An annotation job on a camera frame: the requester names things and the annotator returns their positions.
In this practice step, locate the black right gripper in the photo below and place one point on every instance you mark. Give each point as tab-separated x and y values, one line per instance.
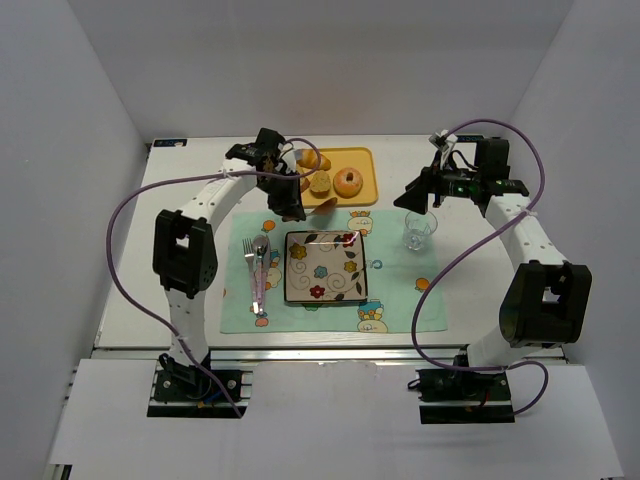
431	185

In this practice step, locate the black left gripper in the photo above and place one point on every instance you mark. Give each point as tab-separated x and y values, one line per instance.
286	198

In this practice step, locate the seeded bread slice large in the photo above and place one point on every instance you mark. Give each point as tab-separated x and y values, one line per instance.
304	185

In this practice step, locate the metal spatula wooden handle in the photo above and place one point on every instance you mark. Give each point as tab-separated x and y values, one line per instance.
324	209

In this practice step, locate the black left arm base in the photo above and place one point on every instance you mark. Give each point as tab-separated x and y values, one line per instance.
180	391

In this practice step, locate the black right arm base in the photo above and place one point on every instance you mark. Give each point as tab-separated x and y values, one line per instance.
455	397

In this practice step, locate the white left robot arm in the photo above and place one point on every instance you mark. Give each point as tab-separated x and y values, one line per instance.
184	252

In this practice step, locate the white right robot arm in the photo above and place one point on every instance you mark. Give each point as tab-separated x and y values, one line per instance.
545	304

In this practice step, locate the seeded bread slice small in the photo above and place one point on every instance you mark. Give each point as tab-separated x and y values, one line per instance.
320	184

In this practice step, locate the clear drinking glass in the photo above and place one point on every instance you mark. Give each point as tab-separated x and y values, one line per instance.
418	229

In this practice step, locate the golden croissant roll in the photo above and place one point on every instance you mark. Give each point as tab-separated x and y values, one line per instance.
309	159

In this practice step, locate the orange glazed donut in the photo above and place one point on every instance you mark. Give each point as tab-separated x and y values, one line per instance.
348	182

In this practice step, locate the blue label right corner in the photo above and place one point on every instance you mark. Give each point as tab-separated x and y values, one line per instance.
469	138

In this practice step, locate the blue label corner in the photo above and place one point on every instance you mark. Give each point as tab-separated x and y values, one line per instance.
170	143
469	138

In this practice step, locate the yellow plastic tray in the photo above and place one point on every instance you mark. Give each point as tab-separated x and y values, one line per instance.
359	158

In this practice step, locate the square floral plate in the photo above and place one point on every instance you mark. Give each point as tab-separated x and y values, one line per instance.
324	267

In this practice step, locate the light green printed placemat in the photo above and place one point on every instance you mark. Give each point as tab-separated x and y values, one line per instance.
396	277

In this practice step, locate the blue label left corner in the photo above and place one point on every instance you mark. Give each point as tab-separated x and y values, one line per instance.
170	143

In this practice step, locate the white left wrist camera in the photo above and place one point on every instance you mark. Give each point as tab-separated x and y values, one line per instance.
290	156

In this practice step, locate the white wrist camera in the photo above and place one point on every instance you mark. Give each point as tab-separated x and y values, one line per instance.
290	156
444	141

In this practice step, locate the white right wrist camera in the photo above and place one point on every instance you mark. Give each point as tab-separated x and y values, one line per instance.
444	141

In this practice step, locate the metal spoon pink handle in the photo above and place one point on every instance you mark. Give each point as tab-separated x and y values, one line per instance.
256	261

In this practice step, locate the metal fork pink handle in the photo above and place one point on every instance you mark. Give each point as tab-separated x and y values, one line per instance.
249	256

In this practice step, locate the aluminium front rail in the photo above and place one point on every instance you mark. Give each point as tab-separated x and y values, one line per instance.
247	359

